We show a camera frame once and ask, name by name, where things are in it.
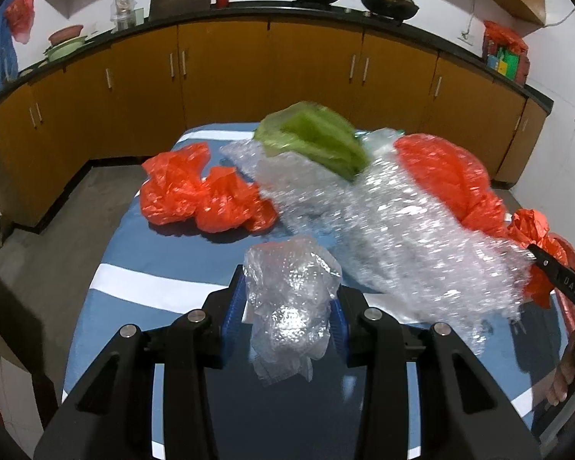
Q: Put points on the white wall socket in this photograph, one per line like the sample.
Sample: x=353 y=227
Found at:
x=466 y=37

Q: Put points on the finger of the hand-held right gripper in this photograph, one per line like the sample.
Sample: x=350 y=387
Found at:
x=563 y=278

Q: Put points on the red bag with packets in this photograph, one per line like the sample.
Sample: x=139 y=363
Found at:
x=505 y=64

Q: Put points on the knotted red plastic bag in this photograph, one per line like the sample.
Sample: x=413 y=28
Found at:
x=441 y=177

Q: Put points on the black kitchen countertop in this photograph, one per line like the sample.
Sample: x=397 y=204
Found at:
x=316 y=12

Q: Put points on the blue white striped tablecloth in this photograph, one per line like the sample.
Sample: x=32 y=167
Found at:
x=148 y=258

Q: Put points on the person's right hand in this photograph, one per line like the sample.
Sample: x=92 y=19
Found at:
x=563 y=378

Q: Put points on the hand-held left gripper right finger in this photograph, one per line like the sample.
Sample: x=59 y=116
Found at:
x=338 y=327

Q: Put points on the hanging red plastic bag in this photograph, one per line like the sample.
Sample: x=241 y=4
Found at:
x=21 y=17

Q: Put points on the wooden kitchen base cabinets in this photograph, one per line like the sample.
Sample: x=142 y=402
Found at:
x=220 y=81

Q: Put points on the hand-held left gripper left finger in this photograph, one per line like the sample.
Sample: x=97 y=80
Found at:
x=232 y=317

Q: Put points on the red bag on box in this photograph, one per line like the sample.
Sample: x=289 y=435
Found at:
x=503 y=33

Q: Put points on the small bubble wrap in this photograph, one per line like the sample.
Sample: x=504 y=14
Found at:
x=287 y=306

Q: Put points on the red plastic basin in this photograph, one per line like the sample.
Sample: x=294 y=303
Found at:
x=66 y=34

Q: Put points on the black wok with wooden spatula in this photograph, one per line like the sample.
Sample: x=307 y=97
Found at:
x=388 y=5

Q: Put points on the green plastic bag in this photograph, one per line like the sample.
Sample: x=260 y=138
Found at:
x=311 y=134

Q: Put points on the large bubble wrap sheet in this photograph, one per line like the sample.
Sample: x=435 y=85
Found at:
x=388 y=230

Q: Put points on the clear glass jar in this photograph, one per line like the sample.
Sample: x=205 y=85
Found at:
x=123 y=14

